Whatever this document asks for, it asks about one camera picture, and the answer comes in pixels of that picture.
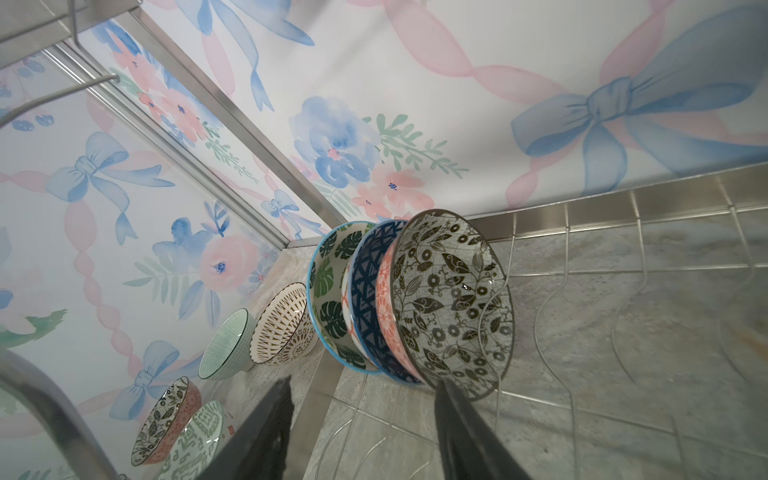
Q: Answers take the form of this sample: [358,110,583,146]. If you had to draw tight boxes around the mint green bowl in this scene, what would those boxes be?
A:
[198,308,256,381]

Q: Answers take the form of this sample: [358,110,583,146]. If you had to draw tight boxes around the steel two-tier dish rack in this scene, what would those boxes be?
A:
[0,0,768,480]

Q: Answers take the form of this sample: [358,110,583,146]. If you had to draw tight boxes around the left aluminium frame post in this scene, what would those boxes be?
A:
[42,41,289,250]

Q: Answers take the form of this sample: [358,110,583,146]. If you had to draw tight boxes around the green leaf pattern bowl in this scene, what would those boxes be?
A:
[306,221,379,374]

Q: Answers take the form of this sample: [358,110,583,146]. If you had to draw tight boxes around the green geometric pattern bowl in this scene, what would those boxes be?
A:
[158,401,226,480]

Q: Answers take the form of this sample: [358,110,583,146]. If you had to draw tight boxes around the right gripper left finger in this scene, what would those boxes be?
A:
[197,376,294,480]

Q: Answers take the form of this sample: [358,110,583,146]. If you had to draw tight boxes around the maroon patterned white bowl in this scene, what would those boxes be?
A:
[250,282,318,366]

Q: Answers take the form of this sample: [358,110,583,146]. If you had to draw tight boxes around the black floral bowl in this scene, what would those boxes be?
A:
[376,209,515,401]
[130,376,202,467]

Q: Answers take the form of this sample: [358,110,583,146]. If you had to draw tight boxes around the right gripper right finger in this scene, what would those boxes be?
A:
[434,380,530,480]

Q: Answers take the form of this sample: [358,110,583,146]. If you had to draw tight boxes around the blue triangle pattern bowl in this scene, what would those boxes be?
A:
[342,220,420,385]

